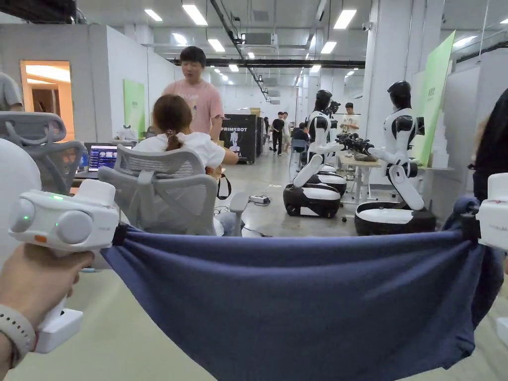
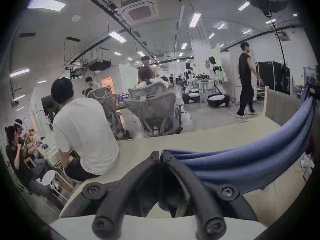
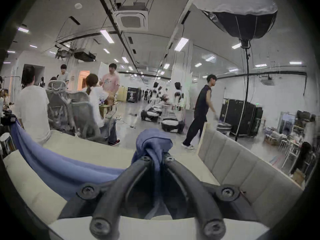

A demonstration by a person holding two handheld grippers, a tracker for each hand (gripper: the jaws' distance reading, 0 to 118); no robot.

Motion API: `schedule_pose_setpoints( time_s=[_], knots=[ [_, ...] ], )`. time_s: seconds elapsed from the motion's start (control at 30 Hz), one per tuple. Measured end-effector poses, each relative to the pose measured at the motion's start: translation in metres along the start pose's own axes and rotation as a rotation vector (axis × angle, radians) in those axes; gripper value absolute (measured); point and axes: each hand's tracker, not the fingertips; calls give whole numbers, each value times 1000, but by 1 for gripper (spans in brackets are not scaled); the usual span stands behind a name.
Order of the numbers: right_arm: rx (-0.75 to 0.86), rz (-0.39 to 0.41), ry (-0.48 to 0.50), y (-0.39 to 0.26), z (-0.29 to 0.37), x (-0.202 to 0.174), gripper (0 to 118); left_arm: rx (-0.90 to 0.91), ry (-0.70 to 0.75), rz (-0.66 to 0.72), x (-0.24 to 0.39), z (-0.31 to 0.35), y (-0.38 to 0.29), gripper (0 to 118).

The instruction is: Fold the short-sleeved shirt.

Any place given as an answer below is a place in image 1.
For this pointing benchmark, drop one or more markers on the desk with laptop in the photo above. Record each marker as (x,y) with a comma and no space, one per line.
(101,156)

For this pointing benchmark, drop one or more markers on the person's left hand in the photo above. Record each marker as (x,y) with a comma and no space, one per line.
(35,278)

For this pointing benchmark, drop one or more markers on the person's left forearm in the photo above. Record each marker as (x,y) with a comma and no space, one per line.
(10,337)

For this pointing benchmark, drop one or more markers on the black and white humanoid robot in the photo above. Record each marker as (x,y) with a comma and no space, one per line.
(313,166)
(334,179)
(401,123)

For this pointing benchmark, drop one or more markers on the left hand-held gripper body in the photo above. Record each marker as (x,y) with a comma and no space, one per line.
(67,222)

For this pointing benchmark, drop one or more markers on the group of people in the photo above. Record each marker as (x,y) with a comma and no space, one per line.
(278,129)

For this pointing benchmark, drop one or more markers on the dark blue shirt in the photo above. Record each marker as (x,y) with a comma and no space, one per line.
(285,297)

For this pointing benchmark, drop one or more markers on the black display booth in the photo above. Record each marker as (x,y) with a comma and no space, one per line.
(240,135)

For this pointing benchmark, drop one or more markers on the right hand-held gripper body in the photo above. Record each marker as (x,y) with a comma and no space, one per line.
(494,218)

